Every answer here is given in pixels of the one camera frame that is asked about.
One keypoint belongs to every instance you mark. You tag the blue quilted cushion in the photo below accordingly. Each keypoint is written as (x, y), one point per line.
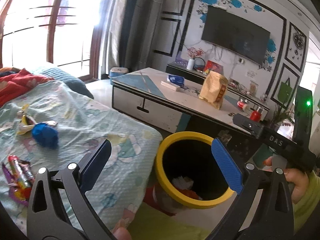
(74, 83)

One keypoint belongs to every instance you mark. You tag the black tv cabinet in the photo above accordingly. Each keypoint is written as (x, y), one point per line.
(230, 96)

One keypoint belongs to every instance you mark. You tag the blue tissue pack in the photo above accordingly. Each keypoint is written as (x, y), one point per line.
(177, 80)

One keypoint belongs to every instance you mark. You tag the light green cartoon bed sheet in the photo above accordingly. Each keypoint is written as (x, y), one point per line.
(82, 125)

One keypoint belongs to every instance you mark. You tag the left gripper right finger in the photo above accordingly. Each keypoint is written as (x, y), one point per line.
(262, 208)

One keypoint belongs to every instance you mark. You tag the red picture card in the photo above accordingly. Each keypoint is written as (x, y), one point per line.
(212, 66)

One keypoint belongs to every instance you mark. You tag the banana peel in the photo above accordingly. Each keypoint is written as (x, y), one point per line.
(27, 122)

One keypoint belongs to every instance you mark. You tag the wall mounted black television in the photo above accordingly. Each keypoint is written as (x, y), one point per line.
(236, 34)

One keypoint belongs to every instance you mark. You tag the person's left hand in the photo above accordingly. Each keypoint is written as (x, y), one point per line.
(122, 233)

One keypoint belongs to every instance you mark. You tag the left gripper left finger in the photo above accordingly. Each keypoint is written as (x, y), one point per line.
(47, 217)

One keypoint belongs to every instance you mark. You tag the orange wrapper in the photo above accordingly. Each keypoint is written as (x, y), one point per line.
(191, 194)

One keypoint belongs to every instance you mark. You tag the red floral blanket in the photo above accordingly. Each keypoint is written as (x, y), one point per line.
(15, 85)

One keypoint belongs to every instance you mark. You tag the wooden framed glass door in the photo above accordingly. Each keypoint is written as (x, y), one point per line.
(52, 33)

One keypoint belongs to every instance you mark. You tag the red thermos cup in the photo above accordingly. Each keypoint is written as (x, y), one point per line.
(256, 114)

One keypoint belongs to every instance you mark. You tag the purple yellow snack wrapper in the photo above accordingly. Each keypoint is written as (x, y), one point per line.
(20, 179)

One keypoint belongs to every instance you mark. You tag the yellow paper snack bag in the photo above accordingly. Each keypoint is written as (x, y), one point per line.
(214, 89)

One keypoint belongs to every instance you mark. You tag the white vase with red flowers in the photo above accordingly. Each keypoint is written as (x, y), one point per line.
(193, 53)

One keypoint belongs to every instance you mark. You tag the tall grey air conditioner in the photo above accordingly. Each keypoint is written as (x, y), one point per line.
(144, 36)

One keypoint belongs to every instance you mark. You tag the person's right hand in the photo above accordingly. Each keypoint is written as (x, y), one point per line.
(300, 180)

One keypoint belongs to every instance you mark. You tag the green potted plant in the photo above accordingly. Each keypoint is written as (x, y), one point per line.
(280, 117)

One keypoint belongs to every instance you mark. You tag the yellow rimmed black trash bin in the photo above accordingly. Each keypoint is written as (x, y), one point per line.
(189, 154)

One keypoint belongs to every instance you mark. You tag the small red white jar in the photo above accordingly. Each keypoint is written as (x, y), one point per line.
(242, 103)

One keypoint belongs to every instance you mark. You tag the white and blue coffee table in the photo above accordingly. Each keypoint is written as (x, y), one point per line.
(145, 95)

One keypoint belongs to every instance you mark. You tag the grey right curtain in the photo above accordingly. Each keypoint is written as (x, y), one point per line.
(116, 16)

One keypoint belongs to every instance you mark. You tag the blue crumpled ball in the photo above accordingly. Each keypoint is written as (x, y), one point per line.
(45, 135)

